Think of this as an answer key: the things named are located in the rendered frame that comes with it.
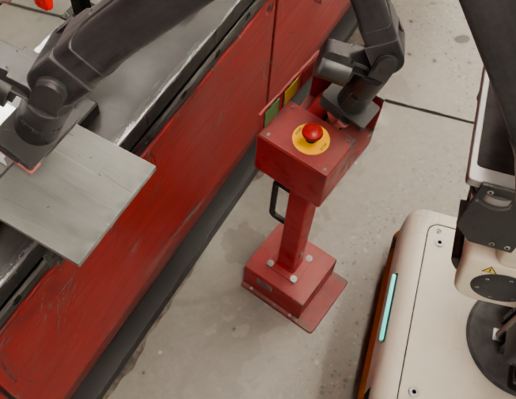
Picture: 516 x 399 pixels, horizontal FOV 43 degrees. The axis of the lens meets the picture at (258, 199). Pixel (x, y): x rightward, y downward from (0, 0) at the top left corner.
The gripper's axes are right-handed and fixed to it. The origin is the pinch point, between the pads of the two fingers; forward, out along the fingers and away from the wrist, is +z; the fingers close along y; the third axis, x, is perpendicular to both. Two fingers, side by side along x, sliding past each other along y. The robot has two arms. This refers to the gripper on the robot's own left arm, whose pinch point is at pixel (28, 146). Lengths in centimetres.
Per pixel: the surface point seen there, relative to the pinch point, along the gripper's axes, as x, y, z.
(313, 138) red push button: 36, -37, 5
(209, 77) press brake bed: 15.0, -41.8, 21.5
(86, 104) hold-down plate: 1.3, -15.9, 12.0
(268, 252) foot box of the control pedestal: 60, -42, 70
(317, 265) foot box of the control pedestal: 73, -45, 64
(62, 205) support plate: 9.0, 4.6, -2.8
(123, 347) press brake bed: 45, 0, 86
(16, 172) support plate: 1.1, 3.7, 1.3
